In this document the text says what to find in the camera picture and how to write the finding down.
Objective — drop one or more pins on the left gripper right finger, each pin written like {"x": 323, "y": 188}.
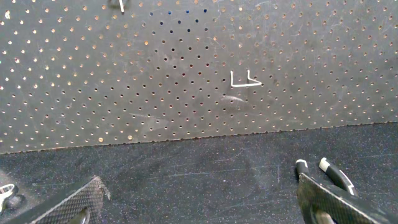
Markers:
{"x": 329, "y": 205}

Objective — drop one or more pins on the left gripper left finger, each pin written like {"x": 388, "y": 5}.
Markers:
{"x": 77, "y": 205}

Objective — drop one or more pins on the black and white pliers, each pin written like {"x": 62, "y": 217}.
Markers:
{"x": 335, "y": 175}

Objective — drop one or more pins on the black pegboard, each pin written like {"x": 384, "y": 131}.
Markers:
{"x": 186, "y": 62}

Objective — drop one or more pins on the wrench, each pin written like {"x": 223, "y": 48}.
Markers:
{"x": 7, "y": 190}

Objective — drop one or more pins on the metal hook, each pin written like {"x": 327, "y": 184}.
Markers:
{"x": 245, "y": 84}
{"x": 121, "y": 5}

